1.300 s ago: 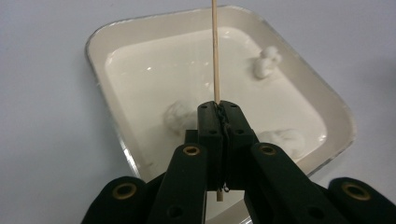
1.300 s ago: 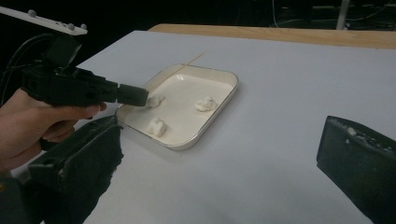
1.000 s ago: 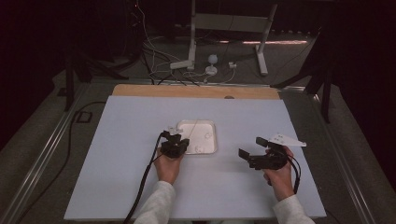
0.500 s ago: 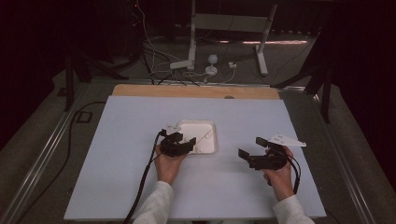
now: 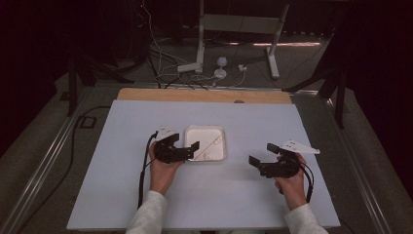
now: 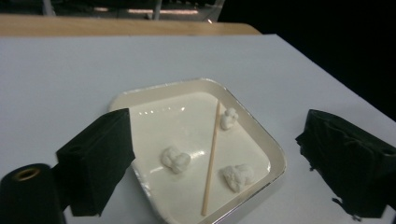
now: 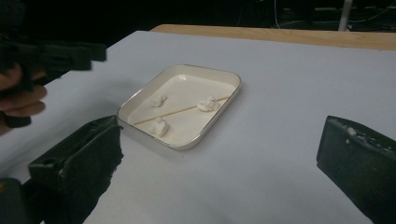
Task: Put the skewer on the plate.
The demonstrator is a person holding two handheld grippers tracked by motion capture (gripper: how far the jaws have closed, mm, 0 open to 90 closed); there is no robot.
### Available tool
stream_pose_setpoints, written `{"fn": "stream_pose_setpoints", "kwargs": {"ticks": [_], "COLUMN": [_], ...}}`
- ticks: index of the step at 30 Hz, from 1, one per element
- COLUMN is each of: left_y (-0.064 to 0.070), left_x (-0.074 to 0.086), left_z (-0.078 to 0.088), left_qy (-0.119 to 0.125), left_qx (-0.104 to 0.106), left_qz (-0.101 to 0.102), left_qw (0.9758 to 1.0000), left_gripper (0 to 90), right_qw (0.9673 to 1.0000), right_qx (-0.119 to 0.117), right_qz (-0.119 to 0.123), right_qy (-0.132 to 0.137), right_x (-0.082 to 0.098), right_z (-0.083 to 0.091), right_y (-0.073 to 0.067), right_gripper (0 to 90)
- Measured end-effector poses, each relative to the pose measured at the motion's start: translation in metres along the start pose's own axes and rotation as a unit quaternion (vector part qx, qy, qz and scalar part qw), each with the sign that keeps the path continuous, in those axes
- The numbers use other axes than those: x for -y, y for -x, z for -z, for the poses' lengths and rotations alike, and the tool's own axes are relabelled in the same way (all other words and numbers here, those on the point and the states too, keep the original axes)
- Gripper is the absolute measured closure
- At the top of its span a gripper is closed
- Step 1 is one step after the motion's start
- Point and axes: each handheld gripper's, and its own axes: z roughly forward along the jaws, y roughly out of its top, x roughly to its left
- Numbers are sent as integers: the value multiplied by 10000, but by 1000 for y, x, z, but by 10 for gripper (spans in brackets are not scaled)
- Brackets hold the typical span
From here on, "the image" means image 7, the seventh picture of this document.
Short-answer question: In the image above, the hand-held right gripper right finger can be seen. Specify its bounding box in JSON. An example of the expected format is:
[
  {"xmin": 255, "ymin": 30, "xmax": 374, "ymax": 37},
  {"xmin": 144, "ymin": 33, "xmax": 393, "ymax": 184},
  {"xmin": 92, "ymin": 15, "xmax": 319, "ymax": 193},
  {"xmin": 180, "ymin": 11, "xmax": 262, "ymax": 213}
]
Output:
[{"xmin": 316, "ymin": 115, "xmax": 396, "ymax": 224}]

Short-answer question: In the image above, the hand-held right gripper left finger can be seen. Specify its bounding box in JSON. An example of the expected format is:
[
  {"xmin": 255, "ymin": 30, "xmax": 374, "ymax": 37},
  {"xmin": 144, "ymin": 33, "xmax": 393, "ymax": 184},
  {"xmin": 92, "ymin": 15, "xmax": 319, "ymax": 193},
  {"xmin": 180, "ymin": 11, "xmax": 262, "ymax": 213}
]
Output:
[{"xmin": 27, "ymin": 114, "xmax": 124, "ymax": 224}]

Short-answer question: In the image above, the white marshmallow piece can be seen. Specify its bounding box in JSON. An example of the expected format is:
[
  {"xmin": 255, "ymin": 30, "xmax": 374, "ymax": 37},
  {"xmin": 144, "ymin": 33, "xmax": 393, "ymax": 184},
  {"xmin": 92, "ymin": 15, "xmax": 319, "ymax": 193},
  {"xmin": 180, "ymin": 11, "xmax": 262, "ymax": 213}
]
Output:
[
  {"xmin": 196, "ymin": 95, "xmax": 221, "ymax": 113},
  {"xmin": 148, "ymin": 117, "xmax": 171, "ymax": 138},
  {"xmin": 147, "ymin": 93, "xmax": 169, "ymax": 108}
]

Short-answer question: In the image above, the white rectangular tray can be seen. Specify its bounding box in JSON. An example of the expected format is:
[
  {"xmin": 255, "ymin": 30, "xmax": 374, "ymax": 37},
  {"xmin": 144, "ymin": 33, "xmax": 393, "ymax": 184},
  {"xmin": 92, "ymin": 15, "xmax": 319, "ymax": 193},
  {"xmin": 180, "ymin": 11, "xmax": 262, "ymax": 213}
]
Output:
[{"xmin": 116, "ymin": 63, "xmax": 243, "ymax": 152}]

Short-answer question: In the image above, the thin wooden skewer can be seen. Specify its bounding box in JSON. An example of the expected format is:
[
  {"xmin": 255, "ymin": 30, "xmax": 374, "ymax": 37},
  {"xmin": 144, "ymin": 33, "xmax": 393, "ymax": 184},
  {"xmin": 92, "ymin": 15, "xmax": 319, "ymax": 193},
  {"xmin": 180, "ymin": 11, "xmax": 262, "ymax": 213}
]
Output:
[{"xmin": 133, "ymin": 96, "xmax": 231, "ymax": 126}]

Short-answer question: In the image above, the white sheet table cover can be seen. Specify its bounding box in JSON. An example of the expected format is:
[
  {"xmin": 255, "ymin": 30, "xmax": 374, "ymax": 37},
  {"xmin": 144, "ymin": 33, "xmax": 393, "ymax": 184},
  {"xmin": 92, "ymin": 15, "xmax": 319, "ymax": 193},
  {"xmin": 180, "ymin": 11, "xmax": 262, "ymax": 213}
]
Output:
[{"xmin": 0, "ymin": 30, "xmax": 396, "ymax": 224}]

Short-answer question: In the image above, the wooden table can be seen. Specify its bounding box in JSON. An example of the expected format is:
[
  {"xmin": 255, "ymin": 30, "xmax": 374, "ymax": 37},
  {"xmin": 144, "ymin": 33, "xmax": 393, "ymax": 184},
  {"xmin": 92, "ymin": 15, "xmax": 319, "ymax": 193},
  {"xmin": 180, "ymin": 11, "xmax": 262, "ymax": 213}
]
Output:
[{"xmin": 150, "ymin": 23, "xmax": 396, "ymax": 51}]

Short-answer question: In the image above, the white metal stand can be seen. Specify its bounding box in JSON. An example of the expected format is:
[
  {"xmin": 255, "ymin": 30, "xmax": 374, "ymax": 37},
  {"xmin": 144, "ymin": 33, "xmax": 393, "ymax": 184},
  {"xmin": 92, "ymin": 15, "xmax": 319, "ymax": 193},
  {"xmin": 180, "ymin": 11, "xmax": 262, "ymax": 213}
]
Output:
[{"xmin": 337, "ymin": 0, "xmax": 355, "ymax": 32}]

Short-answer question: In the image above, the white floor cable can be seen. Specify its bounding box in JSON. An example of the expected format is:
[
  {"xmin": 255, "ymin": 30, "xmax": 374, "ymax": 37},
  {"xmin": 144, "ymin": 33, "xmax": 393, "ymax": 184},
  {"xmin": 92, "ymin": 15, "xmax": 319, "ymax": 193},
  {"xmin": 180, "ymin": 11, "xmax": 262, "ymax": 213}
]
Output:
[{"xmin": 273, "ymin": 0, "xmax": 282, "ymax": 30}]

